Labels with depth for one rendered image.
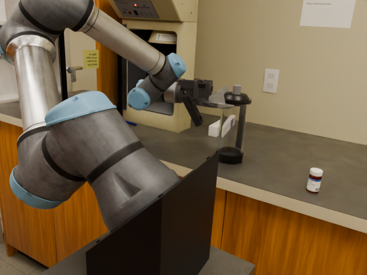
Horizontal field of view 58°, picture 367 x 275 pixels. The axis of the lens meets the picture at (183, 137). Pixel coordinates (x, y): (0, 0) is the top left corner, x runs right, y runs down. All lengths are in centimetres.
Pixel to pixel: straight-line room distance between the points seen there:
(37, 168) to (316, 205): 73
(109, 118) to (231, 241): 76
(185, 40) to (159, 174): 94
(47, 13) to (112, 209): 53
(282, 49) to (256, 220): 88
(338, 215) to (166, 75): 64
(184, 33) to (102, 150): 93
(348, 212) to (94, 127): 73
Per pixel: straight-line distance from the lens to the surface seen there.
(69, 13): 90
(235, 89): 114
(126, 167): 55
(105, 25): 94
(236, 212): 115
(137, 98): 109
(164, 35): 149
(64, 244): 186
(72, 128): 57
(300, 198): 103
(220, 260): 74
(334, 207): 103
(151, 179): 54
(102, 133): 56
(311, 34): 166
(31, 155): 67
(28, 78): 82
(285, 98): 171
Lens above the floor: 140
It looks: 19 degrees down
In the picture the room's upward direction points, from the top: 3 degrees clockwise
